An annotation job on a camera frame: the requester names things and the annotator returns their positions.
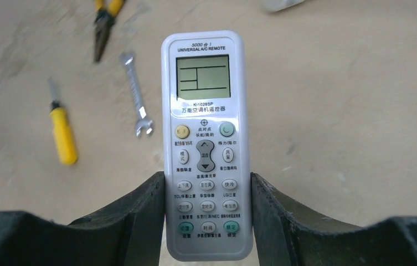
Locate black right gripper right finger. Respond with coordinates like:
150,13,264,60
251,173,417,265

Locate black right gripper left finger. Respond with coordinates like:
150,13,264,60
0,172,165,265

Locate white universal AC remote control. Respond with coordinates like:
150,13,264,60
161,30,253,262

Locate silver open-end wrench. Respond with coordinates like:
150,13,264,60
119,52,153,137

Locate yellow handled screwdriver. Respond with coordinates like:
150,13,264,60
47,77,78,165

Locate yellow handled pliers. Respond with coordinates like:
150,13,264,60
93,0,126,64

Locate white PVC pipe frame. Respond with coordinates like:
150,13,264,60
261,0,305,13

